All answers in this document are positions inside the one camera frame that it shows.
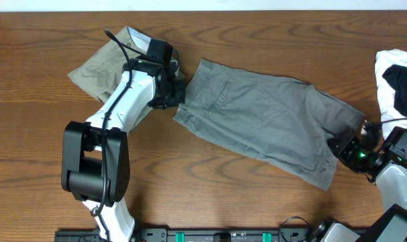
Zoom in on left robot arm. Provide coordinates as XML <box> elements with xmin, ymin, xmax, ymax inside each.
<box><xmin>61</xmin><ymin>39</ymin><xmax>185</xmax><ymax>241</ymax></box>

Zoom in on grey shorts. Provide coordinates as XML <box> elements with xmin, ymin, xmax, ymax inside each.
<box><xmin>173</xmin><ymin>59</ymin><xmax>364</xmax><ymax>190</ymax></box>

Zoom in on black garment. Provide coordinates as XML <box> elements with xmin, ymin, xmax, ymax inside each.
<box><xmin>382</xmin><ymin>65</ymin><xmax>407</xmax><ymax>117</ymax></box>

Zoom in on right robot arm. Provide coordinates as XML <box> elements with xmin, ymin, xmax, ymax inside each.
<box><xmin>306</xmin><ymin>126</ymin><xmax>407</xmax><ymax>242</ymax></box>

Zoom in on folded khaki shorts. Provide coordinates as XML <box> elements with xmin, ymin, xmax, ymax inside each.
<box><xmin>67</xmin><ymin>26</ymin><xmax>186</xmax><ymax>130</ymax></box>

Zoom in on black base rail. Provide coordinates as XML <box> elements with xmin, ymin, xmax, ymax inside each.
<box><xmin>54</xmin><ymin>216</ymin><xmax>327</xmax><ymax>242</ymax></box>

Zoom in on white garment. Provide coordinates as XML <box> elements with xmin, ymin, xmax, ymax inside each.
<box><xmin>374</xmin><ymin>49</ymin><xmax>407</xmax><ymax>121</ymax></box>

